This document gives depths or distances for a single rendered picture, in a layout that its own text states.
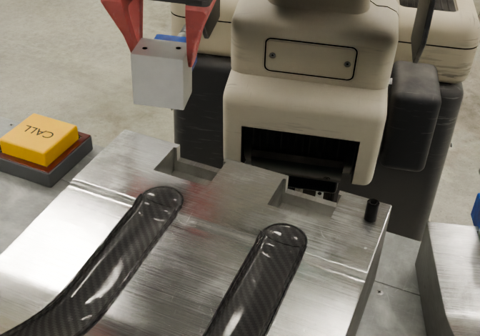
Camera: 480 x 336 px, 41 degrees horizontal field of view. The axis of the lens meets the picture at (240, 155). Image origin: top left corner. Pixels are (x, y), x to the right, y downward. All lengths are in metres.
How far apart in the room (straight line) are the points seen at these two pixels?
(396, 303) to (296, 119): 0.35
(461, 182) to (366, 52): 1.34
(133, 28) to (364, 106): 0.36
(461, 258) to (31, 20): 2.69
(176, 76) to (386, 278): 0.27
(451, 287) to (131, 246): 0.26
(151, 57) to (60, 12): 2.56
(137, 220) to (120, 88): 1.96
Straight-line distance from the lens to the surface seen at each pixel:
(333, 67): 0.87
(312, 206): 0.57
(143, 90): 0.61
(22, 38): 2.92
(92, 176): 0.57
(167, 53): 0.60
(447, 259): 0.57
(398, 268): 0.63
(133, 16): 0.63
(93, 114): 2.34
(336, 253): 0.50
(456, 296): 0.54
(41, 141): 0.72
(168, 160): 0.59
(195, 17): 0.56
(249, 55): 0.87
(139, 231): 0.52
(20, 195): 0.71
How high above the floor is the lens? 1.23
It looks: 36 degrees down
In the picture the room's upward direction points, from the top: 3 degrees clockwise
